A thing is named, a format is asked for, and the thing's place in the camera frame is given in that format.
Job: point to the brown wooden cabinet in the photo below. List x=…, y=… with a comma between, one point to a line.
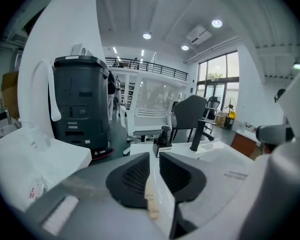
x=243, y=144

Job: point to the black standing fan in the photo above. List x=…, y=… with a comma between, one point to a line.
x=230, y=107

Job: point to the round ceiling light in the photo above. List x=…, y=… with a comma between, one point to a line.
x=185, y=47
x=147, y=36
x=217, y=23

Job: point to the black machine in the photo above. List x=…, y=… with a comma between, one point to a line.
x=80, y=104

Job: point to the large glass window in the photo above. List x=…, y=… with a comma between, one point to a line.
x=218, y=71

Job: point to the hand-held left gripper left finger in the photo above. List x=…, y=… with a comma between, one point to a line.
x=130, y=181

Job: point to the white sink with black faucet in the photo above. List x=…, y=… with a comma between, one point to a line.
x=215, y=154

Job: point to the black balcony railing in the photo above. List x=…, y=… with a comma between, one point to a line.
x=152, y=66

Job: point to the white office chair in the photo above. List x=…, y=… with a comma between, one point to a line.
x=152, y=119

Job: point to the white curved faucet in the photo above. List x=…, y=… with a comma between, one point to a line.
x=43, y=84

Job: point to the clear plastic bottle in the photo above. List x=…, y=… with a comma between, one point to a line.
x=36, y=192

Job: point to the black mesh office chair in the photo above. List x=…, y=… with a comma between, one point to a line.
x=213, y=106

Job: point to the white ceiling air conditioner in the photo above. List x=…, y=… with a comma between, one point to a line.
x=198, y=35

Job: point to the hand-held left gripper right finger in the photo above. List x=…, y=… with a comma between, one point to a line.
x=182, y=181

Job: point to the dark grey chair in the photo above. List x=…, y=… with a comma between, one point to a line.
x=190, y=114

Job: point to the black wall-mounted device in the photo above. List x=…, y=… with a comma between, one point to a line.
x=280, y=95

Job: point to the marble pattern cabinet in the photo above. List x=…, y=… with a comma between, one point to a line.
x=2, y=131

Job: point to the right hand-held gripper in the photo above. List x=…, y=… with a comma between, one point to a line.
x=285, y=184

